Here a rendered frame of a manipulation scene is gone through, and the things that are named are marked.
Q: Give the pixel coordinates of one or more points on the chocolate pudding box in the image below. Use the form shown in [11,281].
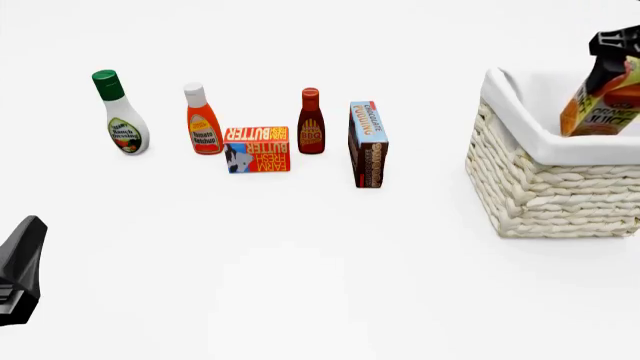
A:
[367,146]

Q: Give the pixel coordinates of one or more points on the white woven basket cloth liner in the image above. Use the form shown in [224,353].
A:
[540,187]

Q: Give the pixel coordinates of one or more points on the ranch dressing bottle green cap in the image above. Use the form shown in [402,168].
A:
[120,112]

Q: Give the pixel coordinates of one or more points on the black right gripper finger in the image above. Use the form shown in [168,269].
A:
[611,69]

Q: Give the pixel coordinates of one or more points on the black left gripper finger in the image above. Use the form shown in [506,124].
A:
[22,255]

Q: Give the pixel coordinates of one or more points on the brown BBQ sauce bottle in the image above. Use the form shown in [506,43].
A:
[311,127]

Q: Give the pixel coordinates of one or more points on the red butter box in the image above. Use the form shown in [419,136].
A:
[257,150]

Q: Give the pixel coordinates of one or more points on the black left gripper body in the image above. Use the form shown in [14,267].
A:
[12,305]

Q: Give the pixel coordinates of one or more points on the tomato ketchup bottle white cap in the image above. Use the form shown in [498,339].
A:
[202,123]

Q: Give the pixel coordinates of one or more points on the orange juice carton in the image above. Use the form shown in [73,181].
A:
[600,108]

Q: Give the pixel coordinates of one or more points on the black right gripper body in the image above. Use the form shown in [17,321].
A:
[617,39]

